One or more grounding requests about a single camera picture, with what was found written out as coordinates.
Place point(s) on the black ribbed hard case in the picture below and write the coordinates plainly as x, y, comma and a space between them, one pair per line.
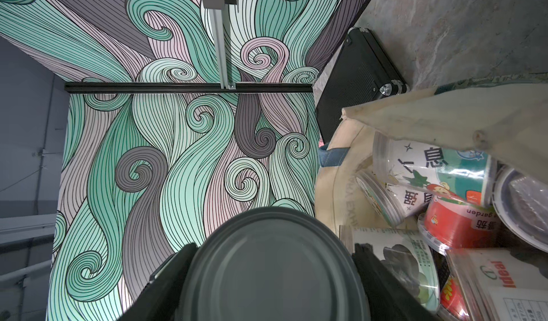
362, 73

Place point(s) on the clear jar ideal label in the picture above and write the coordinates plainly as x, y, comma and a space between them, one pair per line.
501, 283

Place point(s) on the red tomato seed jar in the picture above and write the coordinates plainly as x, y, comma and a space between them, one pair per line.
450, 224

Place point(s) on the silver aluminium wall rail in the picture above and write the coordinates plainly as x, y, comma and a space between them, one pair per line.
215, 9

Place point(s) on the cream canvas tote bag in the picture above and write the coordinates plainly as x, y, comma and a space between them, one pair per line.
504, 116

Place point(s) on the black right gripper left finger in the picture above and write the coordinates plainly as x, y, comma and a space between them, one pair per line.
160, 297

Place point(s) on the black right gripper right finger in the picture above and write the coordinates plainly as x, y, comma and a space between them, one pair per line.
388, 299

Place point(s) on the clear jar cartoon leaf lid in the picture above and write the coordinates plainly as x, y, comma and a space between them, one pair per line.
467, 176

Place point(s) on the black wall rail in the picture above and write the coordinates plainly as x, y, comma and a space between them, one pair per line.
117, 88

